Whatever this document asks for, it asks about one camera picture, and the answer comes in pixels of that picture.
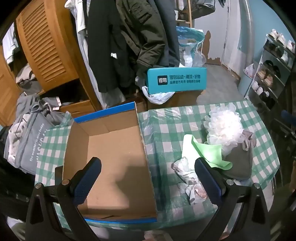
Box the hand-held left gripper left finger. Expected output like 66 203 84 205
25 157 102 241

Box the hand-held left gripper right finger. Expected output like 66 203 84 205
194 157 271 241

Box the light patterned sock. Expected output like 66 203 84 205
171 157 198 183
178 179 208 205

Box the light green cloth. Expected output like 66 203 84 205
181 134 233 171

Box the grey fabric pouch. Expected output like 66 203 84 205
222 130 257 180

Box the blue-sided cardboard box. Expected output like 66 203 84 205
55 102 158 224

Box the white mesh bath pouf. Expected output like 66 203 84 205
205 103 246 156

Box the green checked tablecloth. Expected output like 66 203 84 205
35 100 281 230

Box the pile of grey clothes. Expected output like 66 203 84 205
3 93 74 174

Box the brown cardboard box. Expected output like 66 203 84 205
136 89 205 112

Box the light blue trash bin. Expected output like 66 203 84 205
238 70 255 98

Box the teal printed box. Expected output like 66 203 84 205
144 67 207 95

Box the white bin liner bag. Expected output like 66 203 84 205
243 63 255 78

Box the black hanging coat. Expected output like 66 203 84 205
87 0 139 93

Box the metal shoe rack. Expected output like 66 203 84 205
244 35 296 112

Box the navy hanging garment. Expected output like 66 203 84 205
148 0 183 67

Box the wooden louvred wardrobe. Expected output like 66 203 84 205
0 0 102 126

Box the white door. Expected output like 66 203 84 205
222 0 252 70

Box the white hanging shirt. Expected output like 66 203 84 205
65 0 109 109

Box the group of shoes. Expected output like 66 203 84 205
252 29 296 105

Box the olive hanging jacket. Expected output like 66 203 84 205
116 0 170 75

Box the wooden ladder rack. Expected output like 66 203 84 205
176 0 193 28

